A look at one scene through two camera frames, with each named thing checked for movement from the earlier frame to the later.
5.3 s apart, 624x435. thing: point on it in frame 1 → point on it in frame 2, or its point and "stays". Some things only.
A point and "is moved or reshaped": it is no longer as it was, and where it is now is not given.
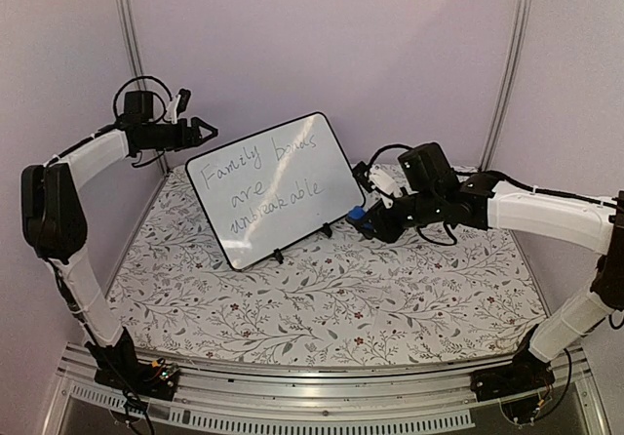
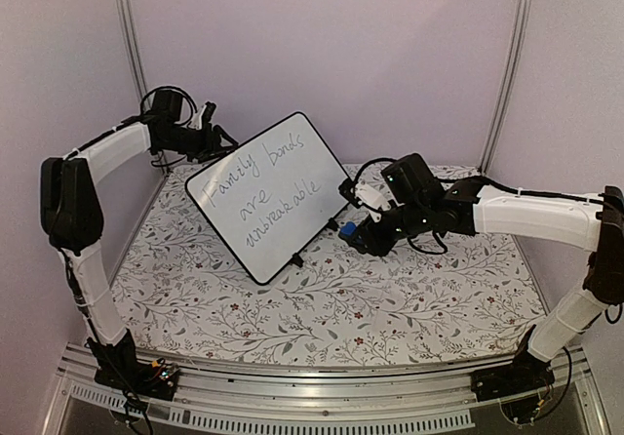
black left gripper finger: x=200 y=139 → x=214 y=155
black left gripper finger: x=196 y=123 → x=223 y=134
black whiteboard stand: x=278 y=255 → x=295 y=257
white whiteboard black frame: x=265 y=192 is moved or reshaped
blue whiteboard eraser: x=357 y=213 → x=349 y=228
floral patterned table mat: x=344 y=298 stays
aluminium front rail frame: x=356 y=405 stays
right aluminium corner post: x=525 y=19 stays
